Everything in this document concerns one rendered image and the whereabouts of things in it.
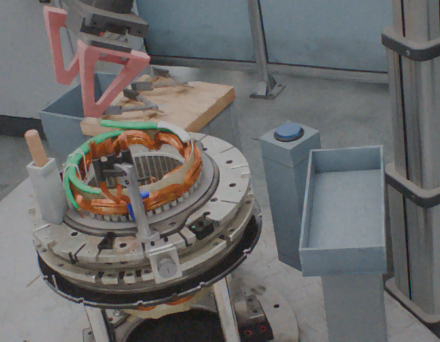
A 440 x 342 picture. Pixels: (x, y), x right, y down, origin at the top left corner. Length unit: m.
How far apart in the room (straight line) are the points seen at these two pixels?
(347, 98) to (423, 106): 2.39
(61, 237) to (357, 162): 0.45
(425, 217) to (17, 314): 0.73
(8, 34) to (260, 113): 1.08
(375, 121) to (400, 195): 2.07
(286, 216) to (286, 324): 0.19
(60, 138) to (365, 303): 0.66
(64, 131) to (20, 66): 2.17
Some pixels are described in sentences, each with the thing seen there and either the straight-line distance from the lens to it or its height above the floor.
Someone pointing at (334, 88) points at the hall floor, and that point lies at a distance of 3.90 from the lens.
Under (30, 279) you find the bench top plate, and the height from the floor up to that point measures 0.78.
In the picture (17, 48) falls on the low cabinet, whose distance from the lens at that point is 3.75.
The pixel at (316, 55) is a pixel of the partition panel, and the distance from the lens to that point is 3.75.
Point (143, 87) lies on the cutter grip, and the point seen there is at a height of 1.09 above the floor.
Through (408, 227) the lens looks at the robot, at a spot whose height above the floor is 0.83.
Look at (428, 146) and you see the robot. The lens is 1.46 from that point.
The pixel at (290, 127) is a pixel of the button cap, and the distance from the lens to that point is 1.46.
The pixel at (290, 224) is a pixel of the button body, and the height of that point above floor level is 0.88.
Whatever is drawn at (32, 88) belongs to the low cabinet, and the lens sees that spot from 3.81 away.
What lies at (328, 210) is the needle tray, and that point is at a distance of 1.28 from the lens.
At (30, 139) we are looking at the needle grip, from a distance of 1.20.
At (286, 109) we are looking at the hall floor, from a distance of 3.77.
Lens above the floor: 1.75
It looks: 31 degrees down
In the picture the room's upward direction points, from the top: 11 degrees counter-clockwise
